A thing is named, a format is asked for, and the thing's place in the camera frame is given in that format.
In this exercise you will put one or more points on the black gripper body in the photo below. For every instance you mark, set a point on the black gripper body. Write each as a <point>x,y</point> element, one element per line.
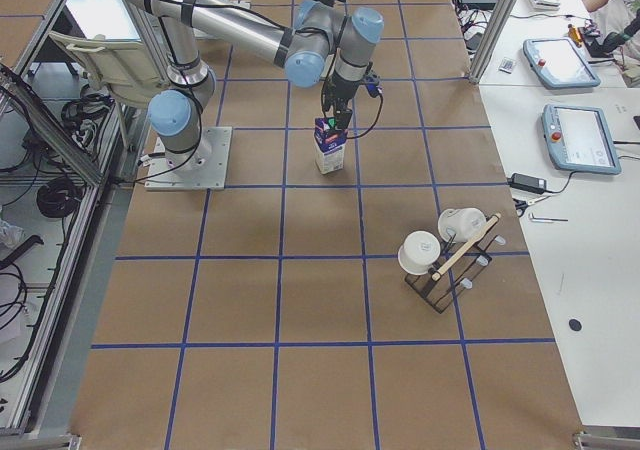
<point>338,91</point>

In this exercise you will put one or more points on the blue white milk carton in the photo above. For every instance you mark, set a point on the blue white milk carton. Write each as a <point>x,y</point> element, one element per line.
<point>329,144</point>

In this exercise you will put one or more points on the white mug on rack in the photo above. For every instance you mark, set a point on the white mug on rack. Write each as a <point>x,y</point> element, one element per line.
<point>418,252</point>
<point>459,225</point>

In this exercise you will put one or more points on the black power adapter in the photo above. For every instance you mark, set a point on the black power adapter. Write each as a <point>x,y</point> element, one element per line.
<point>527,183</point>

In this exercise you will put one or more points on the beige plastic chair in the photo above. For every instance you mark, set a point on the beige plastic chair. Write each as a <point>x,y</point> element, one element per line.
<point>124,67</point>

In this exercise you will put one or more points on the hex key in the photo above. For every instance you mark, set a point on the hex key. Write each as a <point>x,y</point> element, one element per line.
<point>537,219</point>

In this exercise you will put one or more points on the upper teach pendant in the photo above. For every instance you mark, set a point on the upper teach pendant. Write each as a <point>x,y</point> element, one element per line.
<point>559,64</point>

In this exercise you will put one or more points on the teach pendant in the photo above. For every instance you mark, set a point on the teach pendant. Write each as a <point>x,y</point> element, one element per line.
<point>559,64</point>
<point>578,139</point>

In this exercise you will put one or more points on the lower teach pendant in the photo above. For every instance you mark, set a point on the lower teach pendant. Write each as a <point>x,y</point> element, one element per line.
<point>578,139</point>

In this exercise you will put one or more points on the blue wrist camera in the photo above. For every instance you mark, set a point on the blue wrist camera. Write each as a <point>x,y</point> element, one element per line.
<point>371,81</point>

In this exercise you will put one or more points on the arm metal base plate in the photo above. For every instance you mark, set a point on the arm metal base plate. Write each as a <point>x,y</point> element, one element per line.
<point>206,170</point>

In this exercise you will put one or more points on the wooden rack handle rod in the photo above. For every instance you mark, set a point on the wooden rack handle rod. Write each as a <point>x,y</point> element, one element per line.
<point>448,264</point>

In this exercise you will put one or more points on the black wire mug rack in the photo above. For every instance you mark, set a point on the black wire mug rack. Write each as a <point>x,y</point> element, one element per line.
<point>460,278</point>

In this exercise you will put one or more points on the aluminium frame post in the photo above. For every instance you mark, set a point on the aluminium frame post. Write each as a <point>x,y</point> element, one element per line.
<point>483,55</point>

